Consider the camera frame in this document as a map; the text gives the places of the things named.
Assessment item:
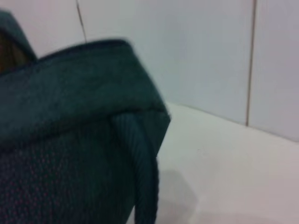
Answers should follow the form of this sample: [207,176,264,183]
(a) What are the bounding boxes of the dark teal insulated lunch bag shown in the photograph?
[0,10,171,224]

